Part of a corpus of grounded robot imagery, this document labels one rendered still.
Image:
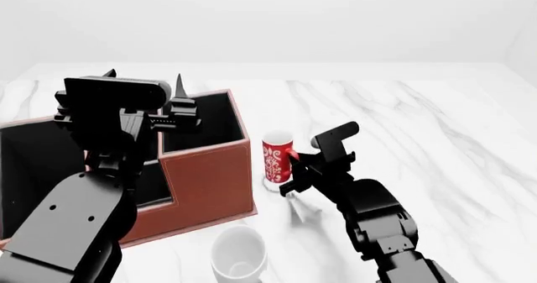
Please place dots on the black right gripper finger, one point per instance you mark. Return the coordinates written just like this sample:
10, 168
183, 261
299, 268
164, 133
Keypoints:
294, 163
293, 187

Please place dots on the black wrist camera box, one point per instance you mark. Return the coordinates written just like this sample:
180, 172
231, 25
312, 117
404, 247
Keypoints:
117, 92
333, 141

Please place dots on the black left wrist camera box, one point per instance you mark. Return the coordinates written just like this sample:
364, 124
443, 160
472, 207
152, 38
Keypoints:
117, 92

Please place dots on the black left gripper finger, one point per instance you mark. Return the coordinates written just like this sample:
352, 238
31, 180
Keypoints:
110, 73
184, 113

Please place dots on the red patterned mug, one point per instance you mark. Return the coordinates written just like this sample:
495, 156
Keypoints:
276, 160

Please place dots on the brown leather caddy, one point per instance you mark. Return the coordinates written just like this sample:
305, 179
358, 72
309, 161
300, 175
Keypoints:
201, 182

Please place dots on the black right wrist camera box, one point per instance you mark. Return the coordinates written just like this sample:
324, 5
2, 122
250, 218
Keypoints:
333, 141

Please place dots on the white mug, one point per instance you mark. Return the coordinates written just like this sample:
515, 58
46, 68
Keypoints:
239, 257

